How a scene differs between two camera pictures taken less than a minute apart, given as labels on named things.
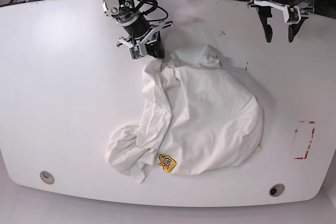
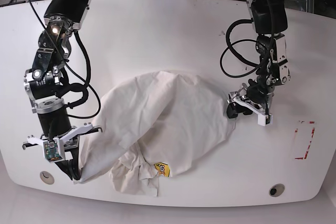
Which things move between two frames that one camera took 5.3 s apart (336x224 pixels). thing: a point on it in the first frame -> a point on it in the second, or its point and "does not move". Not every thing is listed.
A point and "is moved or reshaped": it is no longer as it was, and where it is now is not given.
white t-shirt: [198, 116] is moved or reshaped
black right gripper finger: [263, 12] -> [233, 108]
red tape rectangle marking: [309, 144] does not move
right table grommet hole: [276, 190] does not move
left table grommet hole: [46, 177] does not move
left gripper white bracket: [156, 49] -> [54, 150]
